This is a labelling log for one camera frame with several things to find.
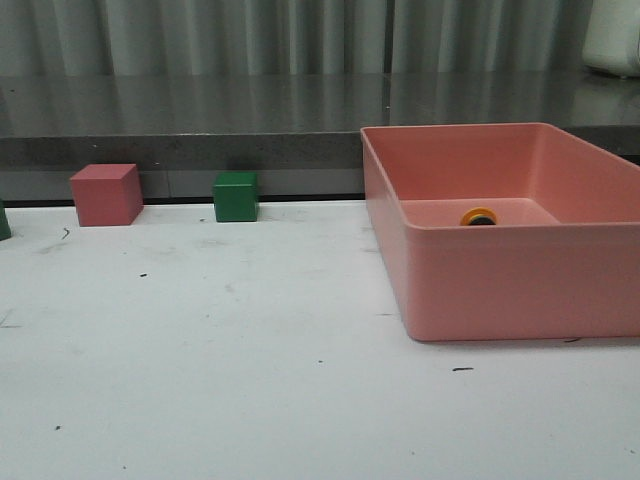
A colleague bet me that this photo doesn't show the yellow push button switch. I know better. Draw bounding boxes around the yellow push button switch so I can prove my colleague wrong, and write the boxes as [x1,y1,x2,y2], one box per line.
[460,207,498,226]

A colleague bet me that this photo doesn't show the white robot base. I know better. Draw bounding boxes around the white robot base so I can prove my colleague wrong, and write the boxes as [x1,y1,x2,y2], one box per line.
[582,0,639,78]

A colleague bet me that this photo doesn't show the green cube block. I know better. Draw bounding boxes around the green cube block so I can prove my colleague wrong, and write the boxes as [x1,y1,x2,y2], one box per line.
[212,171,259,222]

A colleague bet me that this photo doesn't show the pink plastic bin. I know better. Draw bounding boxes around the pink plastic bin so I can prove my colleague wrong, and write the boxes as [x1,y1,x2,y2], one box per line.
[361,123,639,341]

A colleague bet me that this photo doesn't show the pink cube block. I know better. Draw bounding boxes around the pink cube block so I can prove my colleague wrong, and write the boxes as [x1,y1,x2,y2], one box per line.
[69,164,144,227]

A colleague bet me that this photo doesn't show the dark green block at edge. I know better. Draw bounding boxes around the dark green block at edge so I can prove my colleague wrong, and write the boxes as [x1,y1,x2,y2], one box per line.
[0,200,12,241]

